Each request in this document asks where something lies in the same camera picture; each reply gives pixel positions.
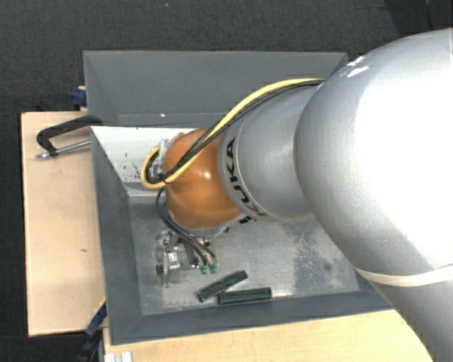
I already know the dark green flat block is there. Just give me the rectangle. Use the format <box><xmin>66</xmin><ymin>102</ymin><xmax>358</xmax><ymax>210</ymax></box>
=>
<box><xmin>216</xmin><ymin>286</ymin><xmax>274</xmax><ymax>306</ymax></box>
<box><xmin>194</xmin><ymin>269</ymin><xmax>250</xmax><ymax>304</ymax></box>

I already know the grey metal bin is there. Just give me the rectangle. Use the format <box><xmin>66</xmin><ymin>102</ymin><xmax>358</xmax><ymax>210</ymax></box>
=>
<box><xmin>82</xmin><ymin>35</ymin><xmax>395</xmax><ymax>348</ymax></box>

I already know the pale flat board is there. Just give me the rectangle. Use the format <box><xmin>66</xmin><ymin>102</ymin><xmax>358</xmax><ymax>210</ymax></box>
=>
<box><xmin>16</xmin><ymin>108</ymin><xmax>109</xmax><ymax>338</ymax></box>

